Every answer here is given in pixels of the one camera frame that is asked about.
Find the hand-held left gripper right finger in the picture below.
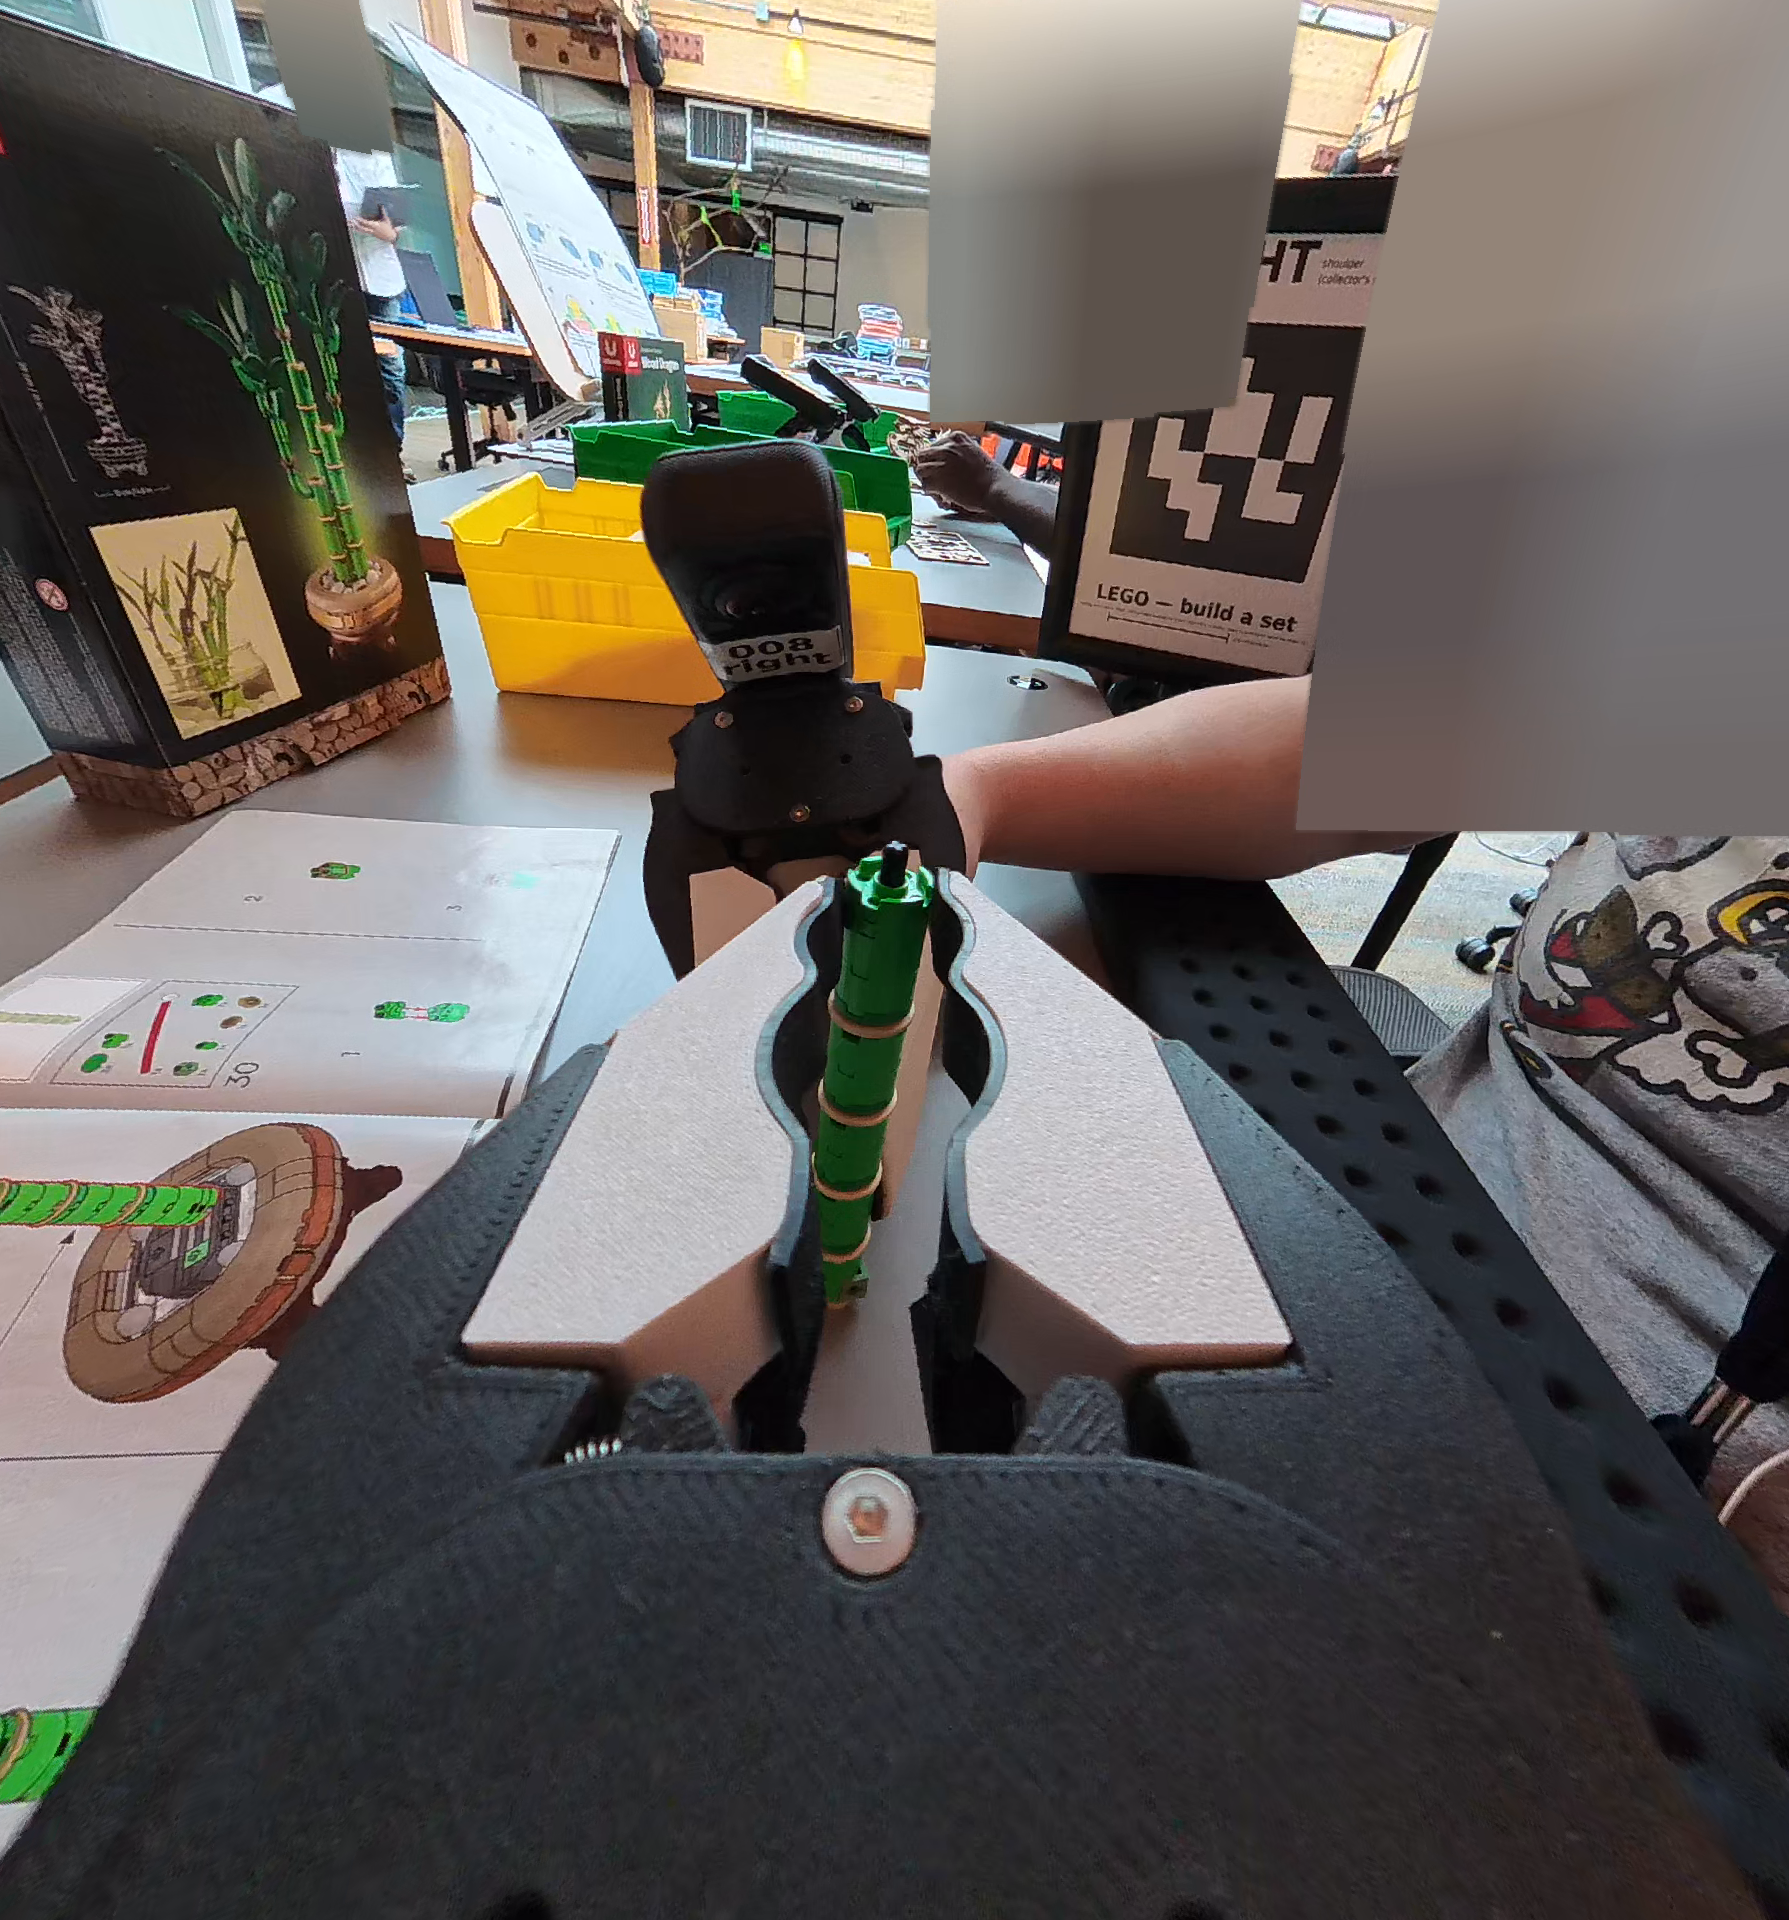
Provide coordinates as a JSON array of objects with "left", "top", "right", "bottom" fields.
[{"left": 914, "top": 869, "right": 1299, "bottom": 1453}]

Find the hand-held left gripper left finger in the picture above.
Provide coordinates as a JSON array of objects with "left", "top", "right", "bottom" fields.
[{"left": 462, "top": 878, "right": 842, "bottom": 1453}]

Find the green brick bamboo stalk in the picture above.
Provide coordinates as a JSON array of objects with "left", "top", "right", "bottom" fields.
[{"left": 810, "top": 842, "right": 937, "bottom": 1310}]

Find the person's right forearm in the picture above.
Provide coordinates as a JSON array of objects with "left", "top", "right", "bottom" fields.
[{"left": 939, "top": 675, "right": 1312, "bottom": 885}]

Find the grey desk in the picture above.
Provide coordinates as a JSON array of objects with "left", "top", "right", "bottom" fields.
[{"left": 0, "top": 577, "right": 1286, "bottom": 1920}]

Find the black perforated desk pad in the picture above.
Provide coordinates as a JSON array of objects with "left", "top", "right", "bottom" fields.
[{"left": 1080, "top": 869, "right": 1789, "bottom": 1920}]

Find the person's right hand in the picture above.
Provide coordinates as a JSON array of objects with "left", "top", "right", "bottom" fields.
[{"left": 690, "top": 864, "right": 806, "bottom": 976}]

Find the yellow plastic bin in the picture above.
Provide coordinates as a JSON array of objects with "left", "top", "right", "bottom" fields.
[{"left": 442, "top": 470, "right": 925, "bottom": 706}]

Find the green plastic bin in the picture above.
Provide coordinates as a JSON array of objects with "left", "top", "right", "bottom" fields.
[{"left": 568, "top": 393, "right": 913, "bottom": 557}]

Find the small dark box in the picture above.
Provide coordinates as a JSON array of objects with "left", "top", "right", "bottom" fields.
[{"left": 597, "top": 333, "right": 689, "bottom": 428}]

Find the open instruction booklet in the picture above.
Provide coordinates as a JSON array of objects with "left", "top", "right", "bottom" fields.
[{"left": 0, "top": 809, "right": 622, "bottom": 1920}]

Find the office chair base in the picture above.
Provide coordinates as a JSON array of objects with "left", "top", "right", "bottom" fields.
[{"left": 1449, "top": 887, "right": 1544, "bottom": 969}]

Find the framed marker sign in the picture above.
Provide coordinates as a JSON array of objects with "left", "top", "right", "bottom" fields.
[{"left": 1038, "top": 178, "right": 1398, "bottom": 679}]

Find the background wooden table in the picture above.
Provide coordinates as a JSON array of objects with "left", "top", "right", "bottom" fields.
[{"left": 368, "top": 317, "right": 596, "bottom": 467}]

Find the white instruction board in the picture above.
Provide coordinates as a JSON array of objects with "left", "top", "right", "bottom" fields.
[{"left": 391, "top": 22, "right": 664, "bottom": 399}]

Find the dark bamboo set box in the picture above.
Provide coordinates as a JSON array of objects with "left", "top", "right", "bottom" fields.
[{"left": 0, "top": 0, "right": 454, "bottom": 821}]

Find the white cable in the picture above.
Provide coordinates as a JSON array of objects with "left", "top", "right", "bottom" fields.
[{"left": 1716, "top": 1409, "right": 1789, "bottom": 1520}]

